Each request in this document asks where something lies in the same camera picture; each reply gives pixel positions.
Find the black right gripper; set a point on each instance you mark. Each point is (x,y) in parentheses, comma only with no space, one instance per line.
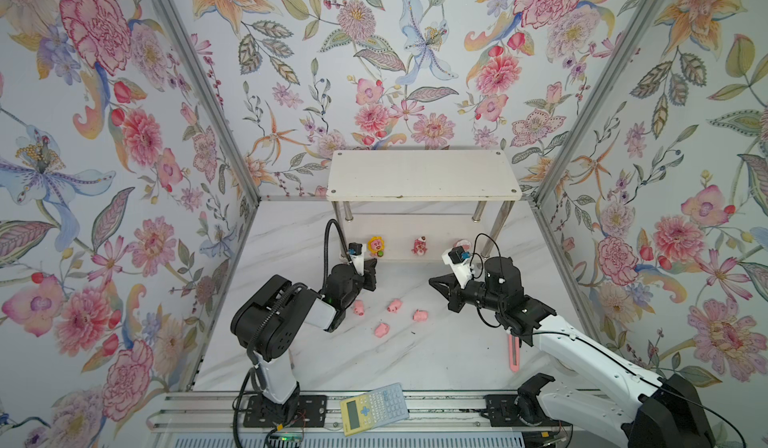
(450,289)

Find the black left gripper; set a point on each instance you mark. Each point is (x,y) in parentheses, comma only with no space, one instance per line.
(369,274)

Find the pink bear with yellow flower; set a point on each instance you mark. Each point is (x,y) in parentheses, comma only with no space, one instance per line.
(377,246)

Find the pink pig toy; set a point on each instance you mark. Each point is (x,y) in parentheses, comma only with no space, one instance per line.
(394,306)
(420,316)
(381,330)
(359,308)

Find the dark pink strawberry bear toy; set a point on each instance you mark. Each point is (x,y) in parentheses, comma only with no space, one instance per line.
(420,246)

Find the pink white round figurine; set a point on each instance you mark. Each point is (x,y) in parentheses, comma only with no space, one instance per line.
(465,244)

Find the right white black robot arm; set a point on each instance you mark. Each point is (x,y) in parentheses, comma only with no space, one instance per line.
(635,407)

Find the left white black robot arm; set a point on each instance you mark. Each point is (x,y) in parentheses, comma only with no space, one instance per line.
(267,324)

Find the white two-tier shelf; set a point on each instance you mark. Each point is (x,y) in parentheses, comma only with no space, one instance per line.
(400,195)

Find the pink utility knife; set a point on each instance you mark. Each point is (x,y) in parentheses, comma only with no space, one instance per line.
(514,356)

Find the yellow blue calculator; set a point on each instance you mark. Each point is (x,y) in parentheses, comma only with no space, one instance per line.
(373,409)

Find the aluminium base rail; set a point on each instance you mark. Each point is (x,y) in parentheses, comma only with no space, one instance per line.
(428,411)

